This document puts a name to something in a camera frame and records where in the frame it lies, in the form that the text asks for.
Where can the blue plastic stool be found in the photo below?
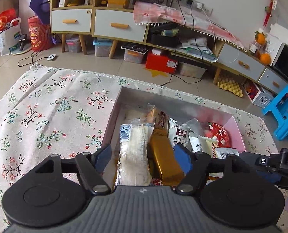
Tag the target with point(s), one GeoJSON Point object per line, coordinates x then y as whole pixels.
{"type": "Point", "coordinates": [279, 109]}

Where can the blue lid storage bin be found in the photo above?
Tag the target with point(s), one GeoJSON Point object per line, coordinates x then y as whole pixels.
{"type": "Point", "coordinates": [102, 47]}

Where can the upper orange fruit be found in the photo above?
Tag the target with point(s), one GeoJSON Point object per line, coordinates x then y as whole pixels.
{"type": "Point", "coordinates": [260, 38]}

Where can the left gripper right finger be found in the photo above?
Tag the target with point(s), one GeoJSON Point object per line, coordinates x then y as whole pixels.
{"type": "Point", "coordinates": [195, 167]}

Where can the orange fruit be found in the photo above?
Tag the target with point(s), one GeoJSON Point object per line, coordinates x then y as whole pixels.
{"type": "Point", "coordinates": [260, 38]}
{"type": "Point", "coordinates": [265, 58]}

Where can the white shopping bag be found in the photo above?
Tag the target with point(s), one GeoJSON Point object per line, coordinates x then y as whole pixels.
{"type": "Point", "coordinates": [9, 38]}

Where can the wall power strip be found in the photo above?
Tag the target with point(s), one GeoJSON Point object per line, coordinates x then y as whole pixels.
{"type": "Point", "coordinates": [196, 5]}

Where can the clear wafer snack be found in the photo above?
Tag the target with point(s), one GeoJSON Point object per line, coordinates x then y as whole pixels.
{"type": "Point", "coordinates": [133, 166]}

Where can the purple umbrella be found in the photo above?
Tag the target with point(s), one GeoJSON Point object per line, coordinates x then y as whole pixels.
{"type": "Point", "coordinates": [41, 9]}

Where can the white chocolate cookie packet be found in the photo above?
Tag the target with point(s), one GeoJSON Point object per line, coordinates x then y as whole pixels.
{"type": "Point", "coordinates": [178, 133]}

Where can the black storage basket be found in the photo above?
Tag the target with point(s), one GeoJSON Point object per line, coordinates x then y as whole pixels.
{"type": "Point", "coordinates": [166, 35]}

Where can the gold snack bar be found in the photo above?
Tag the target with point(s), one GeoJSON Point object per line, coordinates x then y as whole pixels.
{"type": "Point", "coordinates": [169, 171]}

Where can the white microwave oven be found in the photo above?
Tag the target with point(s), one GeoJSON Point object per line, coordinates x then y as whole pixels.
{"type": "Point", "coordinates": [277, 47]}

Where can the orange white snack packet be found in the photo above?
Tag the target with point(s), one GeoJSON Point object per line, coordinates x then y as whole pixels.
{"type": "Point", "coordinates": [219, 152]}

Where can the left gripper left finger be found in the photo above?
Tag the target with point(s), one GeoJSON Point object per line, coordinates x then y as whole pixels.
{"type": "Point", "coordinates": [90, 168]}

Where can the pink cardboard box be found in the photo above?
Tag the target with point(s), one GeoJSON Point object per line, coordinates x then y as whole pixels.
{"type": "Point", "coordinates": [133, 104]}

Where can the clear bin with keyboard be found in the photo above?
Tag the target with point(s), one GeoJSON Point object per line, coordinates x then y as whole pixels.
{"type": "Point", "coordinates": [134, 53]}

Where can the red cardboard box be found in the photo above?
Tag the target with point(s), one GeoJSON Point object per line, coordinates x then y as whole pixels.
{"type": "Point", "coordinates": [161, 63]}

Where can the red festive bag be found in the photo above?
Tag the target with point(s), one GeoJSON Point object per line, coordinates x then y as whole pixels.
{"type": "Point", "coordinates": [40, 34]}

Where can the yellow egg tray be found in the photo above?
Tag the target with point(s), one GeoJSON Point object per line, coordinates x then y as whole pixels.
{"type": "Point", "coordinates": [229, 84]}

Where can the pink floral cabinet cloth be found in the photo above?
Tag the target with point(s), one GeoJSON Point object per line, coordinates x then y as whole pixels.
{"type": "Point", "coordinates": [154, 14]}

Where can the white power adapter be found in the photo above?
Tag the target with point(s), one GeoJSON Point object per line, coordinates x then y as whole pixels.
{"type": "Point", "coordinates": [51, 57]}

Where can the wooden tv cabinet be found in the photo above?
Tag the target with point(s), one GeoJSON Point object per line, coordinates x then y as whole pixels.
{"type": "Point", "coordinates": [92, 17]}

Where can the red strawberry snack packet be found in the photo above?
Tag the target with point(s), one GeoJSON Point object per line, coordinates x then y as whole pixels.
{"type": "Point", "coordinates": [217, 133]}

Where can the floral white tablecloth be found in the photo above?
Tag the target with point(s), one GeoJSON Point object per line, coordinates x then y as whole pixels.
{"type": "Point", "coordinates": [53, 110]}

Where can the brown cracker packet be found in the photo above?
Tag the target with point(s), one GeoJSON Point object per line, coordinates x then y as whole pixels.
{"type": "Point", "coordinates": [161, 120]}

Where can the lower orange fruit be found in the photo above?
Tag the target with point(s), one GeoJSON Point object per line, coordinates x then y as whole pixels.
{"type": "Point", "coordinates": [265, 58]}

